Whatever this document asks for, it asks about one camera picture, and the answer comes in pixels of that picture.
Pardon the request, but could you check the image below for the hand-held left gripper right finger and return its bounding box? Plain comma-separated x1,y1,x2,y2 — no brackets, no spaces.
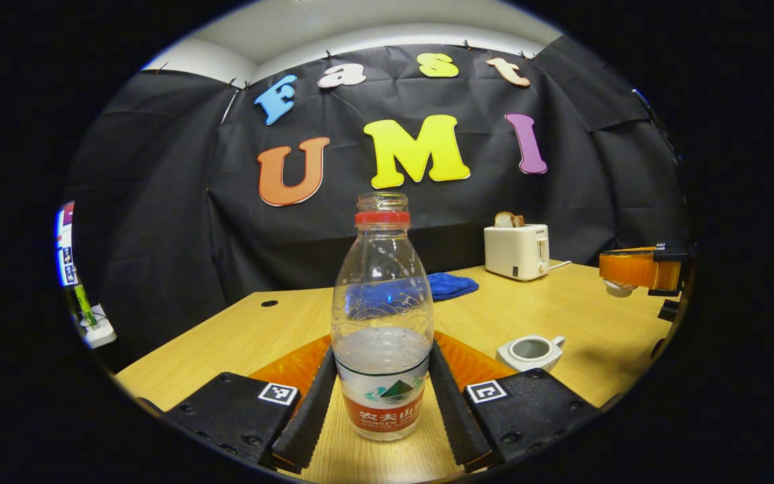
427,331,603,471

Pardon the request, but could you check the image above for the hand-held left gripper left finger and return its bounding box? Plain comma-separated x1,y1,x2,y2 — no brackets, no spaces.
159,334,338,475

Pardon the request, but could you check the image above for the clear plastic water bottle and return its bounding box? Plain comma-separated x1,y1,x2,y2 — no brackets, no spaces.
331,192,435,442

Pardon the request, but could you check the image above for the white teacup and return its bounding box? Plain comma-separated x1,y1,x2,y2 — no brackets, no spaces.
496,335,566,372

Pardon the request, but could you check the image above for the small green bottle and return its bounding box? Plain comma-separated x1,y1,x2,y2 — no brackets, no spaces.
75,282,97,329

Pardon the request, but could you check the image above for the white toaster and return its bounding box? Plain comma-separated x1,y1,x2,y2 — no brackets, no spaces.
483,224,550,282

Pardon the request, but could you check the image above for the blue folded towel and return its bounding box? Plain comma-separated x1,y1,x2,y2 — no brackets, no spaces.
427,272,480,301

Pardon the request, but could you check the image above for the computer monitor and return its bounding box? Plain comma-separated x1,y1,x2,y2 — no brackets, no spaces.
56,200,79,288

